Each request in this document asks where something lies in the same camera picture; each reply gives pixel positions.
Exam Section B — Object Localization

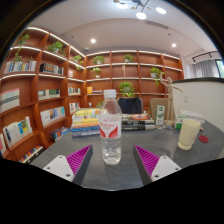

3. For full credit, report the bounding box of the wooden wall shelf unit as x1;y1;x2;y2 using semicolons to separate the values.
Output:
0;26;185;164

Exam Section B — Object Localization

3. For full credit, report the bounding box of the wooden artist mannequin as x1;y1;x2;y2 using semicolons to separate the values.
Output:
159;72;184;126

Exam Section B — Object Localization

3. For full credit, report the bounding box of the branched ceiling lamp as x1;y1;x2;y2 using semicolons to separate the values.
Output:
113;0;168;20

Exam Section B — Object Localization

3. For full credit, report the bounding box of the green and white carton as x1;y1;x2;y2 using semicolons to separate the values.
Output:
155;104;166;127

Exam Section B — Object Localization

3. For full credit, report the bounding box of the chair with dark jacket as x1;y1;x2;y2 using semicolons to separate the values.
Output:
117;96;144;115

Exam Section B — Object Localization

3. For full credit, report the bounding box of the grey curtain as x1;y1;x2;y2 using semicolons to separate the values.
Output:
193;59;219;79

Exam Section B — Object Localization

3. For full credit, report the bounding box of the window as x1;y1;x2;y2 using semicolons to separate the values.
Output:
215;59;224;79

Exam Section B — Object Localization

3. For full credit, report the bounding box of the cream mug with red print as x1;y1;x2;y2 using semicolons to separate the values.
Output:
177;118;202;151

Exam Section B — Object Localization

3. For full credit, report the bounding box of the flat round red coaster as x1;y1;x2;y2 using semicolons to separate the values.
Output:
198;134;210;144

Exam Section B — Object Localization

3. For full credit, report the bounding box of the clear plastic water bottle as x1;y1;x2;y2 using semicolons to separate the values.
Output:
98;89;123;166

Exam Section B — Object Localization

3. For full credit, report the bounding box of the black ceiling track light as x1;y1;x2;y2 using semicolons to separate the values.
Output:
191;50;223;64

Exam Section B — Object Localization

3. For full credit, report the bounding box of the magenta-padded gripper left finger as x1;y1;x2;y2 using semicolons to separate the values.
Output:
43;144;94;186

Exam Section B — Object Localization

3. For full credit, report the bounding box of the tan chair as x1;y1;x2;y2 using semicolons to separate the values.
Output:
149;97;169;121

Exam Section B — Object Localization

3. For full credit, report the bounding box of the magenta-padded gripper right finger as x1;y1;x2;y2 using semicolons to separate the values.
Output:
132;144;183;186

